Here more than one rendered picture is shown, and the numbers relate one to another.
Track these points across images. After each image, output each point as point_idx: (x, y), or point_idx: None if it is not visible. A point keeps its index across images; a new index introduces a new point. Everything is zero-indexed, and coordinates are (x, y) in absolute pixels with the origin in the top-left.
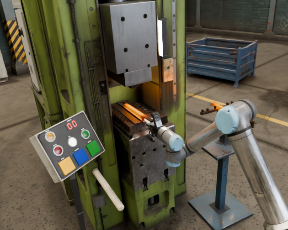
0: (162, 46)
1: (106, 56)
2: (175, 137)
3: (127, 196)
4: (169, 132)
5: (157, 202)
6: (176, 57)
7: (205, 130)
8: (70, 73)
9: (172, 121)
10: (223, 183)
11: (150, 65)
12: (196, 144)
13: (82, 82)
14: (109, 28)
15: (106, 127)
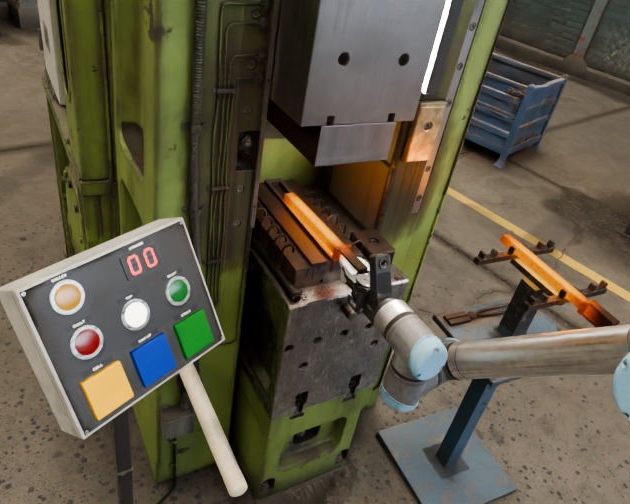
0: (431, 66)
1: (278, 62)
2: (431, 346)
3: (246, 412)
4: (413, 324)
5: (314, 437)
6: (454, 102)
7: (523, 349)
8: (160, 92)
9: (394, 257)
10: (474, 419)
11: (394, 118)
12: (477, 369)
13: (192, 128)
14: None
15: (232, 254)
